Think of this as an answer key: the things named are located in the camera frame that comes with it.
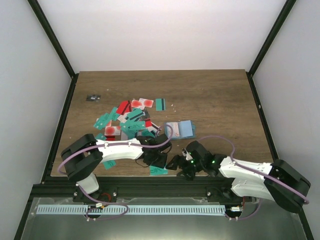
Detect white card red blob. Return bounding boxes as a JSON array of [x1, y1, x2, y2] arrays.
[[104, 126, 121, 136]]

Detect red card black stripe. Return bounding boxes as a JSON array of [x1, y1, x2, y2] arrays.
[[116, 100, 132, 115]]

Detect teal VIP card centre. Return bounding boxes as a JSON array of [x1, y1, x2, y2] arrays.
[[119, 121, 146, 132]]

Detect teal card far left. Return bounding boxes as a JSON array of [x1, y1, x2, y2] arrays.
[[93, 107, 120, 130]]

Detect white card red pattern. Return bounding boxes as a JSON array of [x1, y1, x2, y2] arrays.
[[169, 122, 181, 139]]

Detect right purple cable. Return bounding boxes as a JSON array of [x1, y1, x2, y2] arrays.
[[184, 135, 309, 221]]

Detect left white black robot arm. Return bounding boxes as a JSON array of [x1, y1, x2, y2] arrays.
[[57, 133, 172, 202]]

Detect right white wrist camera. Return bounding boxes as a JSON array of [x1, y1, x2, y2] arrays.
[[182, 148, 193, 161]]

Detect teal vip card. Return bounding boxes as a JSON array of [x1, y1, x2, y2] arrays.
[[119, 121, 146, 132], [149, 166, 168, 176]]

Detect white card red circles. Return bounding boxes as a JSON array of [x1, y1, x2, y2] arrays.
[[131, 98, 154, 109]]

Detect teal VIP card front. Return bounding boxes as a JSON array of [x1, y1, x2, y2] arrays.
[[149, 166, 168, 176]]

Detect blue leather card holder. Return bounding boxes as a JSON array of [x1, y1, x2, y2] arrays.
[[164, 120, 196, 140]]

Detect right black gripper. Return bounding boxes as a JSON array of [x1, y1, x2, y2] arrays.
[[166, 155, 205, 182]]

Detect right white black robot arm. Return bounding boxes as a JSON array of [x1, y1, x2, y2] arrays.
[[166, 141, 311, 213]]

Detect black aluminium frame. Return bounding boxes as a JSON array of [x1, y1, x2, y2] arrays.
[[14, 0, 302, 240]]

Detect teal card with stripe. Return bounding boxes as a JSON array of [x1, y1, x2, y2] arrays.
[[155, 98, 166, 111]]

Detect light blue slotted rail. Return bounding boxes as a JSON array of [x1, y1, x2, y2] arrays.
[[36, 204, 226, 216]]

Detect small black card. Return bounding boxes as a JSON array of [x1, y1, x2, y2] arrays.
[[86, 94, 101, 102]]

